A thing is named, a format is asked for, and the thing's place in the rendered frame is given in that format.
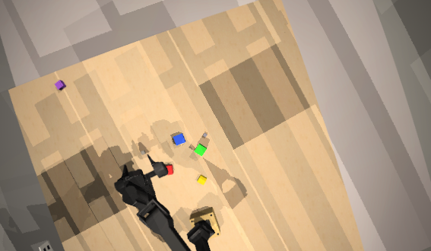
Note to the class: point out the blue block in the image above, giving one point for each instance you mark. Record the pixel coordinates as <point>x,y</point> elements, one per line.
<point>179,139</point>

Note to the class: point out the red block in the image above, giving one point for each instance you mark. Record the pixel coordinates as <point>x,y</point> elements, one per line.
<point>170,169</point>

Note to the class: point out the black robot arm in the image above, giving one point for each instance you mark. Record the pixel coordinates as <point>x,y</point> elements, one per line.
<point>159,219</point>

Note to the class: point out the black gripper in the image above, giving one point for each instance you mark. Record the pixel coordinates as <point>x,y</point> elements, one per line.
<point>159,169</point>

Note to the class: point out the small purple block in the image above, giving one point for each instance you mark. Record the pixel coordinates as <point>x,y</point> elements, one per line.
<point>60,85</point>

